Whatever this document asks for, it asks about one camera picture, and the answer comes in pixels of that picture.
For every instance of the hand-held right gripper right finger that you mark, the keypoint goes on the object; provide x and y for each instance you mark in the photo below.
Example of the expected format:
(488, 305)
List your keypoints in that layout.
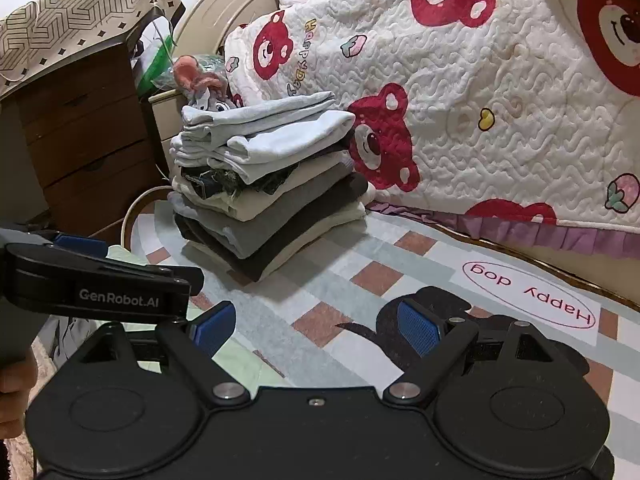
(417, 327)

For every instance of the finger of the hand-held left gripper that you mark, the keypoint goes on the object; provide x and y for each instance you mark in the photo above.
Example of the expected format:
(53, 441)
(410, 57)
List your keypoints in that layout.
(80, 246)

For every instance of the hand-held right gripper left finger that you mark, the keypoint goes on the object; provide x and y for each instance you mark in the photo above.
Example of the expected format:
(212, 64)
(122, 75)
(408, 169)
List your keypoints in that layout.
(215, 327)

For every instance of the stack of clothes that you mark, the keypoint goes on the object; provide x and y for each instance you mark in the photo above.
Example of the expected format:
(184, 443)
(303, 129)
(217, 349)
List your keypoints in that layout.
(280, 195)

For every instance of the person's left hand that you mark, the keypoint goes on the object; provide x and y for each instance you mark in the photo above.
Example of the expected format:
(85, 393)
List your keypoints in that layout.
(12, 395)

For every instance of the light green quilt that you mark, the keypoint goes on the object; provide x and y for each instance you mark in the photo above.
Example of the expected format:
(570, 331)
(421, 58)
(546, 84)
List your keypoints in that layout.
(245, 362)

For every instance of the checked bed sheet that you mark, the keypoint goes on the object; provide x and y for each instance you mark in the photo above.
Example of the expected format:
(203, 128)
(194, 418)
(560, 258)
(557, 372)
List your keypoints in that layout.
(310, 280)

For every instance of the dark wooden dresser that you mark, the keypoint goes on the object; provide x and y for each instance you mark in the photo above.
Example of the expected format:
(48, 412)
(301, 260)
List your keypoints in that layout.
(75, 125)

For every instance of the beige bedside table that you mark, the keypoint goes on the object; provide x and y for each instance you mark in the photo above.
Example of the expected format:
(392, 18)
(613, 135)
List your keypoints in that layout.
(167, 120)

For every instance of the green plastic bag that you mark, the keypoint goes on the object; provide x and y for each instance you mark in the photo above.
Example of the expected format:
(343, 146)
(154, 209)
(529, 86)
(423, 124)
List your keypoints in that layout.
(160, 67)

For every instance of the pink plush toy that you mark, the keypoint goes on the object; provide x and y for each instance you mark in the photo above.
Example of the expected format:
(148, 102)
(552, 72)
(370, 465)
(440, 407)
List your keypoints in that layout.
(192, 72)

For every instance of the red bear print quilt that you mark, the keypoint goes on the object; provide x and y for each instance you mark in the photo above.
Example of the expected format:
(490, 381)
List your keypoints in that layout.
(475, 110)

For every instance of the geometric patterned dresser cover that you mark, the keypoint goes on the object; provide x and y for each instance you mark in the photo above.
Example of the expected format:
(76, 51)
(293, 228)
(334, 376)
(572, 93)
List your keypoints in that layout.
(75, 15)

